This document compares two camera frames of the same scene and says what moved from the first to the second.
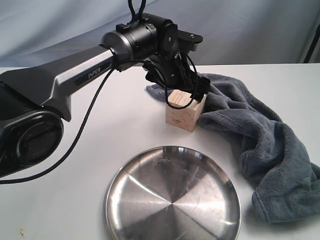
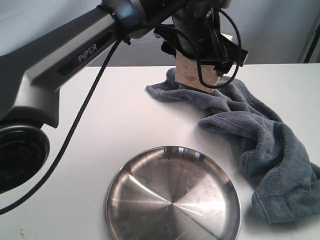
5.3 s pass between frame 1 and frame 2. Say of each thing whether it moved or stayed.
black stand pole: stayed
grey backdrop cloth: stayed
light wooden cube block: moved
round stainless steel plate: stayed
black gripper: moved
